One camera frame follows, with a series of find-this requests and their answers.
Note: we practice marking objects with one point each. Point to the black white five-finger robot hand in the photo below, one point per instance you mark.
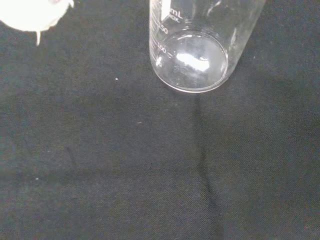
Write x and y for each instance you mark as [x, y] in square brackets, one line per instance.
[27, 13]

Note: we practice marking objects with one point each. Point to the black bench cloth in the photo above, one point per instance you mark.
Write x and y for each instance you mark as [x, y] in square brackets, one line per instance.
[125, 162]

